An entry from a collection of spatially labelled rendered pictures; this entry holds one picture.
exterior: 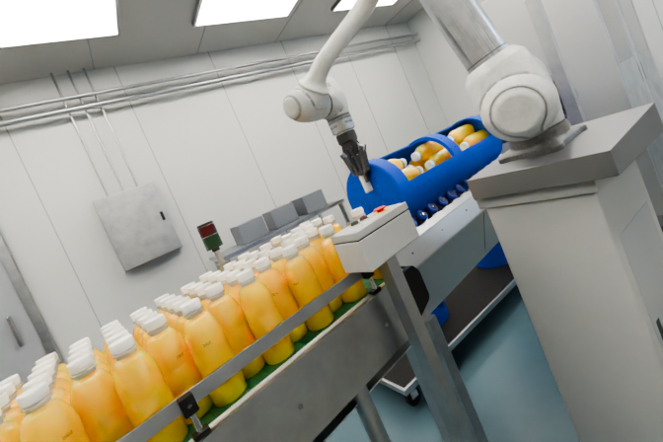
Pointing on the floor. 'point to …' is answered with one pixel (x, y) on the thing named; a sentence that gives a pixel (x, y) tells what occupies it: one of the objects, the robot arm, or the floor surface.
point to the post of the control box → (424, 350)
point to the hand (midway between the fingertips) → (366, 183)
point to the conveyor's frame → (327, 378)
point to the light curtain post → (554, 59)
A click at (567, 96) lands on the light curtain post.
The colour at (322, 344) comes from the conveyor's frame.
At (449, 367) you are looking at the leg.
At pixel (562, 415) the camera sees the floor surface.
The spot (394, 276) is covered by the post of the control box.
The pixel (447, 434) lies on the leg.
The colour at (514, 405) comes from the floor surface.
